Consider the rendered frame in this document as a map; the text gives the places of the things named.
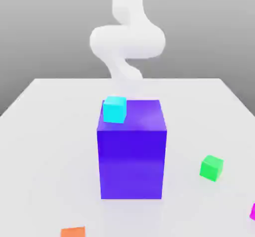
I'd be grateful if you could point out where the small cyan cube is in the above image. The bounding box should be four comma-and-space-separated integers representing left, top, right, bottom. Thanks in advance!
103, 96, 128, 124

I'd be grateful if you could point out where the small green cube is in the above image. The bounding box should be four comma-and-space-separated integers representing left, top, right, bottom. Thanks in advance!
199, 155, 225, 182

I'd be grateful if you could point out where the small orange cube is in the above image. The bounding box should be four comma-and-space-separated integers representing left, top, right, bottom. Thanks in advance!
60, 226, 86, 237

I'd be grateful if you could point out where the large purple box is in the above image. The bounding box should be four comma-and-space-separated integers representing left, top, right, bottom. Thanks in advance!
96, 99, 167, 200

